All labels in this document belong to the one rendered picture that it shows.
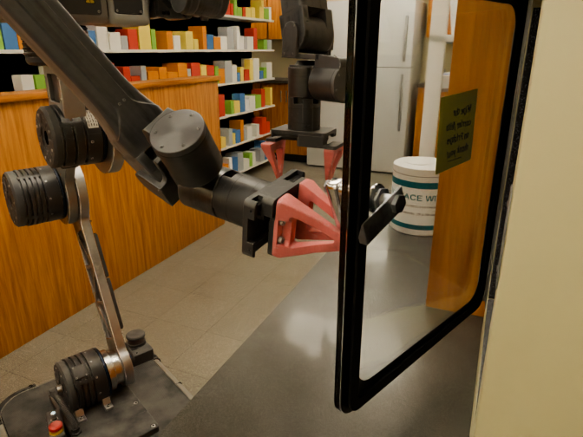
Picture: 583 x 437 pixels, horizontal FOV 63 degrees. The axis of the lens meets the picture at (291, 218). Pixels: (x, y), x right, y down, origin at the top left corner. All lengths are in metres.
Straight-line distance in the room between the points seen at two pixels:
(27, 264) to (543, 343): 2.36
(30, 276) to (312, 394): 2.10
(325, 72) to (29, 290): 2.06
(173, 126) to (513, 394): 0.37
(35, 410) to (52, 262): 0.99
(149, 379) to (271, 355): 1.19
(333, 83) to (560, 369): 0.52
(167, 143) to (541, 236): 0.33
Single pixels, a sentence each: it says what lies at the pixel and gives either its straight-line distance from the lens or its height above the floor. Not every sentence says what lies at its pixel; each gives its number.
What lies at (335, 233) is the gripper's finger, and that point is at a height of 1.15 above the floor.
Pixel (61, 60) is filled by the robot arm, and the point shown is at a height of 1.31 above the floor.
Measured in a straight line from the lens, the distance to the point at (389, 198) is 0.40.
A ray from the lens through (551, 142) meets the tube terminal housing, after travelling 0.33.
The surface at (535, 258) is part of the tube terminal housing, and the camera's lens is 0.35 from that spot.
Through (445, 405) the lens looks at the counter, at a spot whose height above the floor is 0.94.
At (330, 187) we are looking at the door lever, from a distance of 0.44.
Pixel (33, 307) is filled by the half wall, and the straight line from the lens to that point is 2.63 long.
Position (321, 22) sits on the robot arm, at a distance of 0.84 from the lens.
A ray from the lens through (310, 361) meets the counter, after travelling 0.65.
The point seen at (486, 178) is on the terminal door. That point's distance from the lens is 0.61.
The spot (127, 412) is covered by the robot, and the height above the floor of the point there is 0.26.
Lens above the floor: 1.32
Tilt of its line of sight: 20 degrees down
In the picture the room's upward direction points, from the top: straight up
